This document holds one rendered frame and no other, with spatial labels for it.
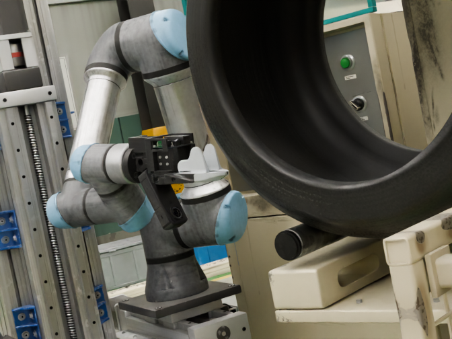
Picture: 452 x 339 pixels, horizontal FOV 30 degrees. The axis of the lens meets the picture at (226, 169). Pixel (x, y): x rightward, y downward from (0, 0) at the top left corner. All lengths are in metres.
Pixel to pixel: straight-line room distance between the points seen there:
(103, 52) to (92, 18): 7.87
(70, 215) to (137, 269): 5.00
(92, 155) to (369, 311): 0.65
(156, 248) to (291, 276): 0.77
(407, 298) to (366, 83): 1.45
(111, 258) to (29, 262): 4.70
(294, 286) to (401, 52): 0.90
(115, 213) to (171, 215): 0.19
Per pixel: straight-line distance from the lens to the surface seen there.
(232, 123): 1.22
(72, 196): 1.72
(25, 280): 2.02
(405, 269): 0.54
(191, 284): 1.96
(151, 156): 1.47
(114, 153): 1.55
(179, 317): 1.93
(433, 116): 1.48
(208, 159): 1.45
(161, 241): 1.95
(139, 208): 1.64
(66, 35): 9.59
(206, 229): 1.88
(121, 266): 6.67
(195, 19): 1.26
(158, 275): 1.96
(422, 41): 1.48
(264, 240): 2.15
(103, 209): 1.66
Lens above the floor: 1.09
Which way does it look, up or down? 3 degrees down
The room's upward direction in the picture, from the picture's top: 11 degrees counter-clockwise
